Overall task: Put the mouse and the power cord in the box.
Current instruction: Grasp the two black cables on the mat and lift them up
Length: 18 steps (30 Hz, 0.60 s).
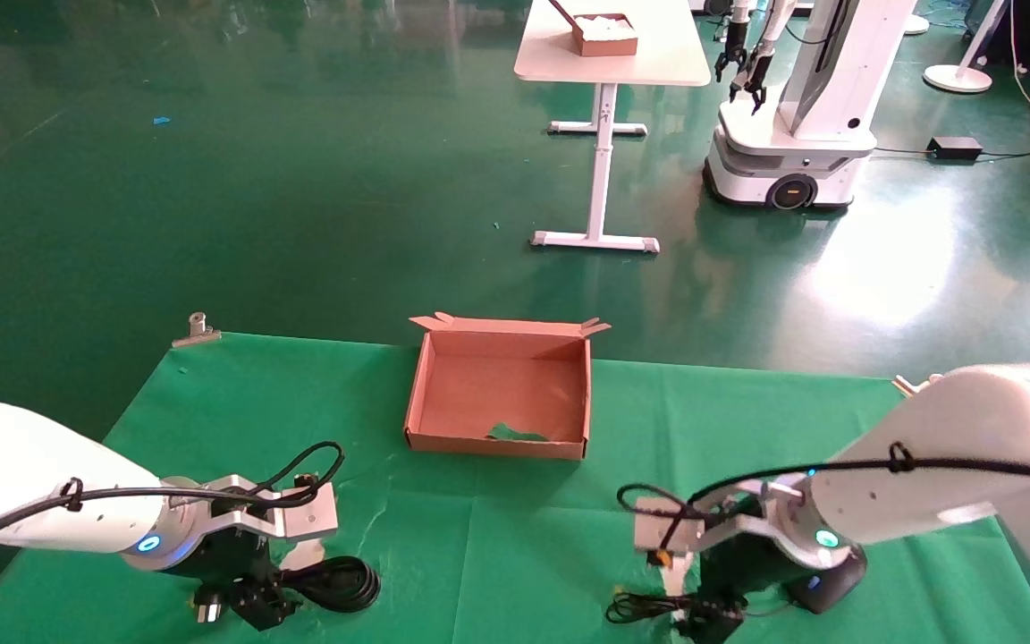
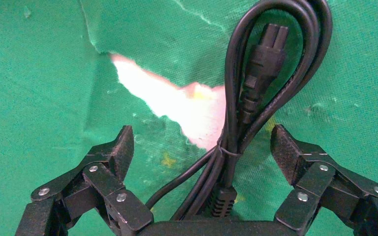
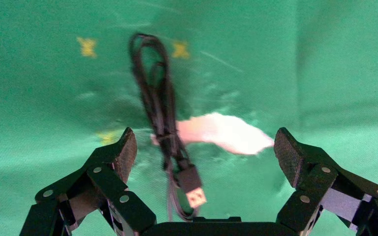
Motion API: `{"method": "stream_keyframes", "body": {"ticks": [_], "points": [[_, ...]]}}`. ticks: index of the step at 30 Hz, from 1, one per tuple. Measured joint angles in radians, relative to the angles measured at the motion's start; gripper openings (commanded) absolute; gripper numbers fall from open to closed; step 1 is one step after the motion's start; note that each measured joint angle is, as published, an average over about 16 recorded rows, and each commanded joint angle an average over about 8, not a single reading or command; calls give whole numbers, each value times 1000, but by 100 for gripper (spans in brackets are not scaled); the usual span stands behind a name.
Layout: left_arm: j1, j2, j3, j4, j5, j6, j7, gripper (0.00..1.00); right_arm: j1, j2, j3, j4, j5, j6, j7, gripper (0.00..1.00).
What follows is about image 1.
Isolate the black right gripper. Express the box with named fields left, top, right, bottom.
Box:
left=680, top=514, right=804, bottom=644

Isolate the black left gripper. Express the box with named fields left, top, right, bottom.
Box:
left=177, top=526, right=299, bottom=632

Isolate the thick black power cable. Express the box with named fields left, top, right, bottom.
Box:
left=195, top=555, right=383, bottom=627

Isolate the black adapter with thin cable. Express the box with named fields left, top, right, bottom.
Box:
left=604, top=544, right=868, bottom=627

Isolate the open brown cardboard box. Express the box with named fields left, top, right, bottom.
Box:
left=403, top=312, right=612, bottom=462

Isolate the small brown cardboard box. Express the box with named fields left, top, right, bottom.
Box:
left=548, top=0, right=639, bottom=59

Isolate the green table cloth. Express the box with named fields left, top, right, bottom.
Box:
left=0, top=333, right=1030, bottom=644

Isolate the white wheeled background robot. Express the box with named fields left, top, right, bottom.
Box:
left=702, top=0, right=920, bottom=214

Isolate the black power brick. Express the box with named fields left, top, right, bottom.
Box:
left=926, top=136, right=984, bottom=163

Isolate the white background table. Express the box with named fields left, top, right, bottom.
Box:
left=513, top=0, right=713, bottom=255

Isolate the white round stand base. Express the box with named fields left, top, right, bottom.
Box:
left=923, top=0, right=1013, bottom=95

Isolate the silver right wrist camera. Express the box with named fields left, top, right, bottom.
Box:
left=633, top=494, right=705, bottom=556

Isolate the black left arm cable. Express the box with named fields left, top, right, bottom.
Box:
left=0, top=441, right=347, bottom=565

